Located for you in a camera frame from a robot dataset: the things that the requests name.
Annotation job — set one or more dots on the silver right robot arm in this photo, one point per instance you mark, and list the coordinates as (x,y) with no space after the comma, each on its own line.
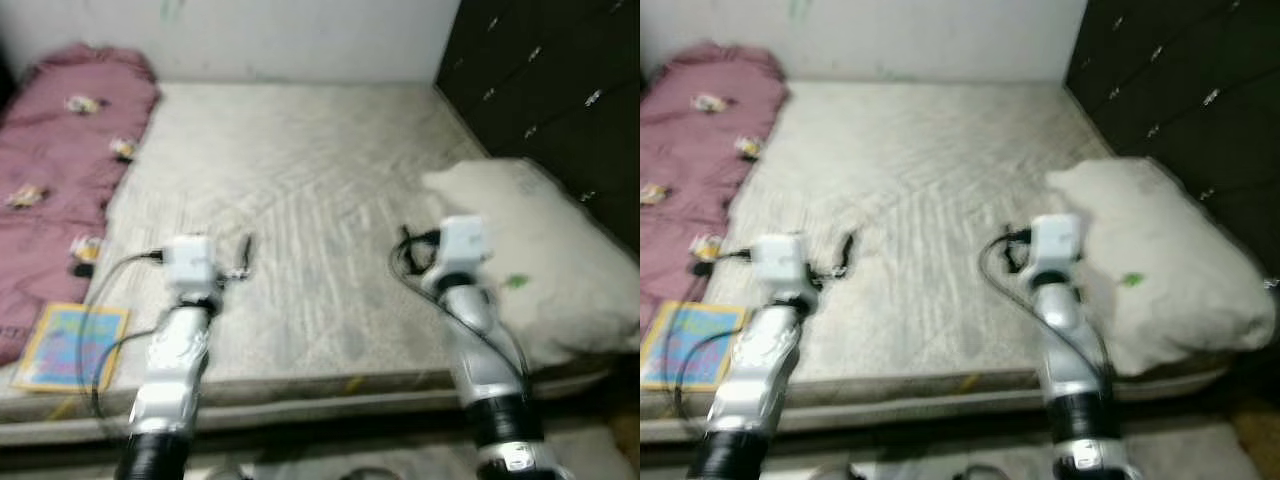
(480,340)
(1070,350)

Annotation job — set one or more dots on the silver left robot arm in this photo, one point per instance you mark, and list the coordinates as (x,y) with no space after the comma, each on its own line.
(755,370)
(170,370)

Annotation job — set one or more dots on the grey robot left leg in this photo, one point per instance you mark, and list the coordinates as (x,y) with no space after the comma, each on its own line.
(230,472)

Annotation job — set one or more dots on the blue children's book yellow border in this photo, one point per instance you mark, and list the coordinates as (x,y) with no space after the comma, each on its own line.
(70,345)
(690,345)

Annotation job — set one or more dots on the white quilted mattress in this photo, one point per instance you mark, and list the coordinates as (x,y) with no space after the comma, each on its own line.
(920,180)
(300,180)

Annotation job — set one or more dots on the white pillow with tree print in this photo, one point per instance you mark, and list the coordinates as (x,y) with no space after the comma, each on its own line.
(1180,260)
(560,250)

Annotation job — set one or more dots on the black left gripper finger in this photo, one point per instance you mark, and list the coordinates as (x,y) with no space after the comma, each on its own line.
(245,255)
(847,255)

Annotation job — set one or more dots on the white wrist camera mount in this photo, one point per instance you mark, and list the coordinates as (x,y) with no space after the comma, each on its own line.
(190,260)
(465,240)
(780,260)
(1055,238)

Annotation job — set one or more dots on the dark tufted headboard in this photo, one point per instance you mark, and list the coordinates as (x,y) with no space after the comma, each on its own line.
(1190,70)
(560,70)

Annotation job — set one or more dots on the purple blanket with penguin print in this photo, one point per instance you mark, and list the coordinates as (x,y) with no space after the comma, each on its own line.
(60,150)
(700,150)

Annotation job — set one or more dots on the grey robot right leg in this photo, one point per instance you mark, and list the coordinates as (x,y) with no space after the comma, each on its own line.
(370,473)

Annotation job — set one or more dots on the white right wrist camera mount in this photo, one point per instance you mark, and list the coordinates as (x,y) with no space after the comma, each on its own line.
(465,240)
(1055,238)

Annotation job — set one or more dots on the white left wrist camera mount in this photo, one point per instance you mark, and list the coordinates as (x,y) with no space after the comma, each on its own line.
(190,260)
(780,260)

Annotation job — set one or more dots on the grey robot leg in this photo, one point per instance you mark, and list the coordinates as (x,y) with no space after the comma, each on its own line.
(230,472)
(370,473)

